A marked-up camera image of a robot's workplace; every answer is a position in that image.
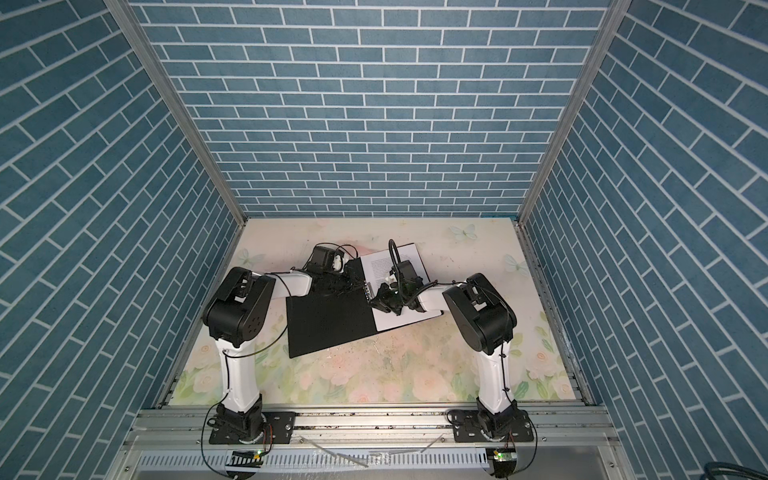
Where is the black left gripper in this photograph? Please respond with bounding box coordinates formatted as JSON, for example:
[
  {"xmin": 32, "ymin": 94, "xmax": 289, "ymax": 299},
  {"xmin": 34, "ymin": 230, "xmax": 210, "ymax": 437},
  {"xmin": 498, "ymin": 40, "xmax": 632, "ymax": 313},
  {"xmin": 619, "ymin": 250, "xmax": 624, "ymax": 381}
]
[{"xmin": 320, "ymin": 266, "xmax": 364, "ymax": 295}]

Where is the text paper sheet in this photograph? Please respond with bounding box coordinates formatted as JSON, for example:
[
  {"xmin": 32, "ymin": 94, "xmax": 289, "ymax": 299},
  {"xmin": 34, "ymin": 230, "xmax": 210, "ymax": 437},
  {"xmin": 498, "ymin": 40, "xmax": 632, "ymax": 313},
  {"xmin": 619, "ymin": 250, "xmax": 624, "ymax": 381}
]
[{"xmin": 361, "ymin": 239, "xmax": 444, "ymax": 332}]

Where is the red folder with black inside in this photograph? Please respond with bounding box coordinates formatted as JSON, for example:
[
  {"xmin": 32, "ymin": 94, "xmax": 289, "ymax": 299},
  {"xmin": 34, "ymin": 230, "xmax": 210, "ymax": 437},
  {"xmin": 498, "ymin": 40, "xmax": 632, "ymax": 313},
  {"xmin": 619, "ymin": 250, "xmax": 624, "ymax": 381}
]
[{"xmin": 286, "ymin": 242, "xmax": 386, "ymax": 358}]

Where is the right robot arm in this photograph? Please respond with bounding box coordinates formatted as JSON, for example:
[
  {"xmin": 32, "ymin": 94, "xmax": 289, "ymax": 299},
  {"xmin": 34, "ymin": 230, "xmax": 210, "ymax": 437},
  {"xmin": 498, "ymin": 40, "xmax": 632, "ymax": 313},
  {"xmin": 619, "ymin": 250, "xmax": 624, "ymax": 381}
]
[{"xmin": 368, "ymin": 273, "xmax": 517, "ymax": 418}]

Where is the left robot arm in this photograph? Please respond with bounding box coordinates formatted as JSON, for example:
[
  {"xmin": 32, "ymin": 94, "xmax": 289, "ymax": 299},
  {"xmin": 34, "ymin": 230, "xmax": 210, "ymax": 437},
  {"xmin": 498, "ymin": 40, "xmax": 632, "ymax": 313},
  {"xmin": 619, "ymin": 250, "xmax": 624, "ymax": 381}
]
[{"xmin": 203, "ymin": 267, "xmax": 365, "ymax": 414}]

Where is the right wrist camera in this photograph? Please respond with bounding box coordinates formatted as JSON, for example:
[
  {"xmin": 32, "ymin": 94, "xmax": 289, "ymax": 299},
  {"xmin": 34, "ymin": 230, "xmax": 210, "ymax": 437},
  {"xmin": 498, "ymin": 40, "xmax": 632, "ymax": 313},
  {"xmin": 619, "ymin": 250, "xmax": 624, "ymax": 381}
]
[{"xmin": 391, "ymin": 260, "xmax": 423, "ymax": 287}]

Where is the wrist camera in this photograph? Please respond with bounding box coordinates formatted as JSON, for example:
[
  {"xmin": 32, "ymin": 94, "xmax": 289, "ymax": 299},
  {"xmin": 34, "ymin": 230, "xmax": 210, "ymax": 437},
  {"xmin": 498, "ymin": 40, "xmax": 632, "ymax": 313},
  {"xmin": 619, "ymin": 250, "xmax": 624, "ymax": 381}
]
[
  {"xmin": 391, "ymin": 260, "xmax": 423, "ymax": 287},
  {"xmin": 305, "ymin": 244, "xmax": 345, "ymax": 274}
]

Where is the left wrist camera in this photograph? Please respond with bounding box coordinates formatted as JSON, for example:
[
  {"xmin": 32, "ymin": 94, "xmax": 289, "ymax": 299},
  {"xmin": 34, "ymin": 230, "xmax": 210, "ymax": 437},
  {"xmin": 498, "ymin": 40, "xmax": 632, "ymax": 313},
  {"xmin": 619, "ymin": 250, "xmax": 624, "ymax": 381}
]
[{"xmin": 305, "ymin": 244, "xmax": 345, "ymax": 274}]

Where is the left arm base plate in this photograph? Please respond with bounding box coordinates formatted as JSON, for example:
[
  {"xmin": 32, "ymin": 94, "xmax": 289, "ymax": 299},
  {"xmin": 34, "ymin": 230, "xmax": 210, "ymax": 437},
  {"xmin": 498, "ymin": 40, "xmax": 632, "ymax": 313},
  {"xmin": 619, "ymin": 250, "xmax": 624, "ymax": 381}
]
[{"xmin": 207, "ymin": 411, "xmax": 296, "ymax": 446}]

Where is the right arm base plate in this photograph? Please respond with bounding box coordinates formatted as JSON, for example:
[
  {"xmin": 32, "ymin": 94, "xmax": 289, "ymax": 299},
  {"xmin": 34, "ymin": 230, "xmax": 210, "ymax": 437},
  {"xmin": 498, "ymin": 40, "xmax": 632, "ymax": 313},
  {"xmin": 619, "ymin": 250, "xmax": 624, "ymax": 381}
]
[{"xmin": 445, "ymin": 408, "xmax": 535, "ymax": 443}]

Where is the aluminium front rail frame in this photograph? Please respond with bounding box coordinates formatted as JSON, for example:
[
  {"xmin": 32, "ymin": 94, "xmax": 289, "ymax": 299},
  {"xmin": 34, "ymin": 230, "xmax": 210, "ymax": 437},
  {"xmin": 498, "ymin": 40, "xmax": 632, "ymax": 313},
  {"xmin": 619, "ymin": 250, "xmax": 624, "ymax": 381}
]
[{"xmin": 107, "ymin": 401, "xmax": 633, "ymax": 479}]

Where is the aluminium left corner post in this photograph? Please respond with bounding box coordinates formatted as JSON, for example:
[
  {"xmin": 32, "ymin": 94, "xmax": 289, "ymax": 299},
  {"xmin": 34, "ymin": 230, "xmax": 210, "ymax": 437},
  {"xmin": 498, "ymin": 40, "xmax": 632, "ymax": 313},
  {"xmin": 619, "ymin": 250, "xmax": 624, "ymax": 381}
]
[{"xmin": 104, "ymin": 0, "xmax": 247, "ymax": 227}]

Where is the aluminium corner post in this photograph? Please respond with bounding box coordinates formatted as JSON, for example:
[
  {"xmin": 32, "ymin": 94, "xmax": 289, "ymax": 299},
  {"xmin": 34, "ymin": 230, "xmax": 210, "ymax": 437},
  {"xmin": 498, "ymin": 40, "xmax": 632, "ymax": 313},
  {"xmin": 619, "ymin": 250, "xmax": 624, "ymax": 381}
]
[
  {"xmin": 518, "ymin": 0, "xmax": 631, "ymax": 225},
  {"xmin": 104, "ymin": 0, "xmax": 247, "ymax": 227}
]

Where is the black cable bottom right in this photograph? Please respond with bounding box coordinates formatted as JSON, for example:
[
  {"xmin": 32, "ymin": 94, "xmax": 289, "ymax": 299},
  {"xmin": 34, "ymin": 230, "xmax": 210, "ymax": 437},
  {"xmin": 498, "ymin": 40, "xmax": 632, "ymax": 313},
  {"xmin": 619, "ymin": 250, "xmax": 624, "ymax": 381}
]
[{"xmin": 698, "ymin": 460, "xmax": 768, "ymax": 480}]

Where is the aluminium right corner post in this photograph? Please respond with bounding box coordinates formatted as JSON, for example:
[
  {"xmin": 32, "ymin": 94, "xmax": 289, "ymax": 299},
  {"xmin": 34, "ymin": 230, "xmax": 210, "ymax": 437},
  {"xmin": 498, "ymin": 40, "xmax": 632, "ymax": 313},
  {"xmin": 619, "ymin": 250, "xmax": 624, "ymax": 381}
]
[{"xmin": 518, "ymin": 0, "xmax": 631, "ymax": 225}]

